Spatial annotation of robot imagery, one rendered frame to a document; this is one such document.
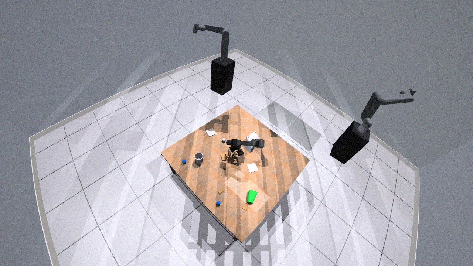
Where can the white cup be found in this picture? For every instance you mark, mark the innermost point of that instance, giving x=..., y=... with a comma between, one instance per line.
x=198, y=158

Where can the green cup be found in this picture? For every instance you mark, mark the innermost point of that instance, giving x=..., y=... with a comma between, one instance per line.
x=251, y=196

